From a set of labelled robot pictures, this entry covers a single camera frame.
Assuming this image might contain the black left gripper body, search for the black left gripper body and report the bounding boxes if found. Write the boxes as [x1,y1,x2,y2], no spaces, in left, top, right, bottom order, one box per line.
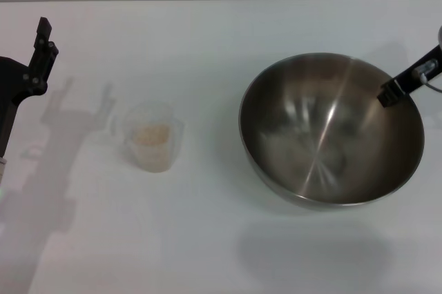
[0,55,34,160]

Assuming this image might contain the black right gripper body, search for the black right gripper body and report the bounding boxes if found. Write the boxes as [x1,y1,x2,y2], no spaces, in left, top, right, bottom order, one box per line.
[395,43,442,97]

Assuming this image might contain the large stainless steel bowl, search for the large stainless steel bowl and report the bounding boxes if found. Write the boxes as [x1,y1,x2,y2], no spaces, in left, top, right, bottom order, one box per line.
[238,52,425,213]

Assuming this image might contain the clear plastic measuring cup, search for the clear plastic measuring cup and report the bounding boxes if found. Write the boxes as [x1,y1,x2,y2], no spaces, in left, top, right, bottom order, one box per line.
[108,100,186,174]

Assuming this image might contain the white rice grains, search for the white rice grains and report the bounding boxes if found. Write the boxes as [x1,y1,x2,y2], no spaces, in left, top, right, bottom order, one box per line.
[133,124,171,146]

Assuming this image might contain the right gripper plug with cable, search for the right gripper plug with cable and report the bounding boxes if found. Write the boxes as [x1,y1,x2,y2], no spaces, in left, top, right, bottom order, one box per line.
[412,60,442,94]

